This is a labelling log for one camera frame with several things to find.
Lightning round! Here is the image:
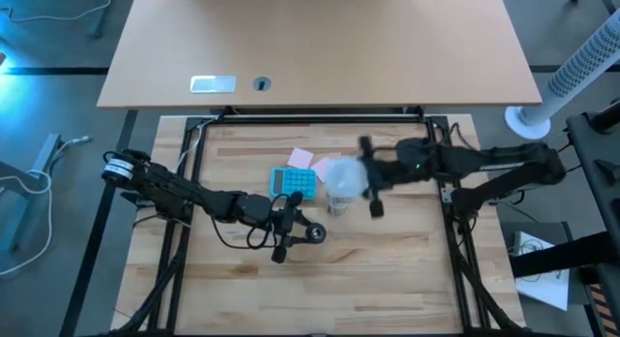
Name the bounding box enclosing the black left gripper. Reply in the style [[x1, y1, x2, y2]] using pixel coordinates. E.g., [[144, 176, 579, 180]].
[[235, 190, 319, 265]]

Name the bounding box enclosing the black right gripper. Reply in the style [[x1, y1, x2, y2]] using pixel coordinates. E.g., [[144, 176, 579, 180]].
[[357, 135, 440, 221]]

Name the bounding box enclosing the white light bulb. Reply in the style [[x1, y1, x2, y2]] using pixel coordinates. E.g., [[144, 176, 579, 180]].
[[323, 156, 370, 201]]

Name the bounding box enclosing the teal calculator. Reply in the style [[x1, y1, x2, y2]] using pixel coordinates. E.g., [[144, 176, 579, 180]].
[[268, 167, 319, 201]]

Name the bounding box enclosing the pink sticky note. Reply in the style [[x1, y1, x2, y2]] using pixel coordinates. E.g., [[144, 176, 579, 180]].
[[309, 152, 343, 183], [286, 146, 316, 170]]

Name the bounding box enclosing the light wooden desk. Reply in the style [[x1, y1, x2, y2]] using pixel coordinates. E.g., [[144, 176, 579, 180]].
[[96, 0, 543, 109]]

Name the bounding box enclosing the white paper sheet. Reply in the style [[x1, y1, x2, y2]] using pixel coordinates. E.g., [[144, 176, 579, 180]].
[[511, 229, 572, 313]]

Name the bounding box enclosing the black equipment cart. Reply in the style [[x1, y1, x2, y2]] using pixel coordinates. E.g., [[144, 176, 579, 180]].
[[565, 98, 620, 337]]

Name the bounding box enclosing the white tower fan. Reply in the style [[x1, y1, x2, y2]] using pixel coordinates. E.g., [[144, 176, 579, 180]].
[[504, 10, 620, 141]]

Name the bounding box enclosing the grey metal stand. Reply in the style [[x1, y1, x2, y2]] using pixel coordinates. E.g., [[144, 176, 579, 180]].
[[0, 132, 63, 255]]

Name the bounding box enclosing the grey desk leg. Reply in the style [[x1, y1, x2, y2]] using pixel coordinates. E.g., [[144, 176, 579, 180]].
[[90, 0, 117, 40]]

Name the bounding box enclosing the gold wire pen holder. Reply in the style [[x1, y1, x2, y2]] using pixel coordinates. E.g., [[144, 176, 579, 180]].
[[325, 190, 354, 218]]

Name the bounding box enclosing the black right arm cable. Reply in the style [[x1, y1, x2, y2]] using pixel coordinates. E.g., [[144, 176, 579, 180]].
[[448, 121, 483, 152]]

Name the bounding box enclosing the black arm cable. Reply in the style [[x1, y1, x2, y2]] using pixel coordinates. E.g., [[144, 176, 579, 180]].
[[448, 121, 483, 152], [210, 192, 292, 252]]

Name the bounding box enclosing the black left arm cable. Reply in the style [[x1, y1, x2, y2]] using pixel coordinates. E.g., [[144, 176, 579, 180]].
[[210, 192, 292, 252]]

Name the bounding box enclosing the white frame cable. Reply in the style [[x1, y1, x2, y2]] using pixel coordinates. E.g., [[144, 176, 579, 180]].
[[167, 116, 217, 176]]

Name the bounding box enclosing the silver desk cable plate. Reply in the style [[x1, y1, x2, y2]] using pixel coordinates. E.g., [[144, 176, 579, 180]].
[[189, 75, 238, 95]]

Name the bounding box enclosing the long white floor cable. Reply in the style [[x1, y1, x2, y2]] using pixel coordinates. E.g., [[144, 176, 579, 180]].
[[0, 135, 93, 279]]

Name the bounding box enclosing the thin white floor cable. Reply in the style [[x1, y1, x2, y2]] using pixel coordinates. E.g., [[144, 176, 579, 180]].
[[0, 0, 113, 24]]

